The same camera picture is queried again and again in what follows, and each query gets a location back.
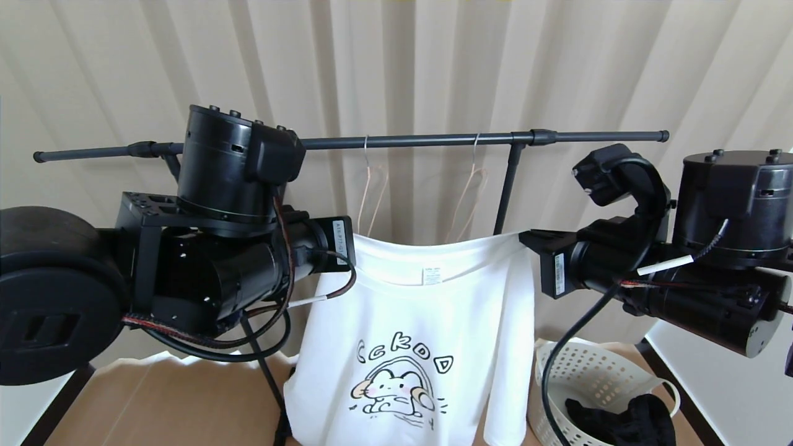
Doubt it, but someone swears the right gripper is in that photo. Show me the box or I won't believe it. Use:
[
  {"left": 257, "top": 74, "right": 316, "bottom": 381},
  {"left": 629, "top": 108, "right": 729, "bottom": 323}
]
[{"left": 537, "top": 216, "right": 782, "bottom": 359}]

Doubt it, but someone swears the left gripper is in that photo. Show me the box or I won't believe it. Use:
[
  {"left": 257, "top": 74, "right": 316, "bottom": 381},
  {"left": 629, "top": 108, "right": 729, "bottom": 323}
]
[{"left": 149, "top": 209, "right": 355, "bottom": 338}]

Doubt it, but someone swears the white printed t-shirt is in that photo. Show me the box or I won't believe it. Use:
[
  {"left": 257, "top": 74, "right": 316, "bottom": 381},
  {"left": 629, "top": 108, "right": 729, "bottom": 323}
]
[{"left": 284, "top": 230, "right": 537, "bottom": 446}]

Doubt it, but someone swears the pink clothes hanger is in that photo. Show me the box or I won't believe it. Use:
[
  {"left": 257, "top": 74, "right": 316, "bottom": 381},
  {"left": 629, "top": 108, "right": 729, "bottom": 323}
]
[
  {"left": 445, "top": 133, "right": 489, "bottom": 244},
  {"left": 357, "top": 135, "right": 390, "bottom": 238}
]

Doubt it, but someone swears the white laundry basket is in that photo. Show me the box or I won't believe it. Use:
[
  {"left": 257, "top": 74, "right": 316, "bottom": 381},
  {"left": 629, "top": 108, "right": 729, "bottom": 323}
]
[{"left": 528, "top": 338, "right": 681, "bottom": 446}]

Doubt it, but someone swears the black clothes rack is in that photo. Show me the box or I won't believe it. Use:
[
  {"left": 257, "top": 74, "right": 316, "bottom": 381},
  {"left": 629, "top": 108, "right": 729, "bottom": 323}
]
[{"left": 33, "top": 129, "right": 670, "bottom": 446}]

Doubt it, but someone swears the black garment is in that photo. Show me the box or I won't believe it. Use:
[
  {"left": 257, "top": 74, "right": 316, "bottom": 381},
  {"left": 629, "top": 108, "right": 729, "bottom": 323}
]
[{"left": 564, "top": 393, "right": 677, "bottom": 446}]

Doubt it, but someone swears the beige curtain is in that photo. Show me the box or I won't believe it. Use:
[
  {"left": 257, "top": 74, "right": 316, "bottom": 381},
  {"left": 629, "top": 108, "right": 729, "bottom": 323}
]
[{"left": 0, "top": 0, "right": 793, "bottom": 372}]

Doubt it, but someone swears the black cable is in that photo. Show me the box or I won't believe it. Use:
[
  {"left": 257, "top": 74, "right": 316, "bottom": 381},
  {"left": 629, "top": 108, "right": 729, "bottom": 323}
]
[
  {"left": 141, "top": 307, "right": 293, "bottom": 364},
  {"left": 541, "top": 280, "right": 623, "bottom": 446}
]

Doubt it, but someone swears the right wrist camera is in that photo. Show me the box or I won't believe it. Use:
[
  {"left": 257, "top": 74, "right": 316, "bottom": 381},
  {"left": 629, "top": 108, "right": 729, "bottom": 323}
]
[{"left": 571, "top": 144, "right": 675, "bottom": 248}]

